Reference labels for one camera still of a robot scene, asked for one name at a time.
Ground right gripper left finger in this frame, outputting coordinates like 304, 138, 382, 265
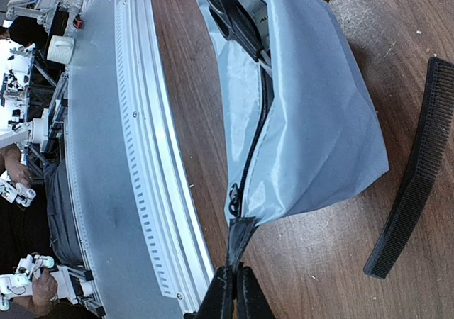
184, 266, 233, 319

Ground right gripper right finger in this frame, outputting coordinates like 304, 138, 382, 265
236, 265, 275, 319

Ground grey zipper pouch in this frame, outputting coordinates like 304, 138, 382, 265
196, 0, 389, 267

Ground black comb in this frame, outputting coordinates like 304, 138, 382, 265
363, 57, 453, 279

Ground large black-handled scissors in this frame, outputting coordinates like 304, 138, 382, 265
207, 0, 272, 77

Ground person in background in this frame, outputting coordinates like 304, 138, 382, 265
1, 16, 82, 317

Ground white mug in background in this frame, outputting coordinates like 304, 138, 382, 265
46, 35, 75, 65

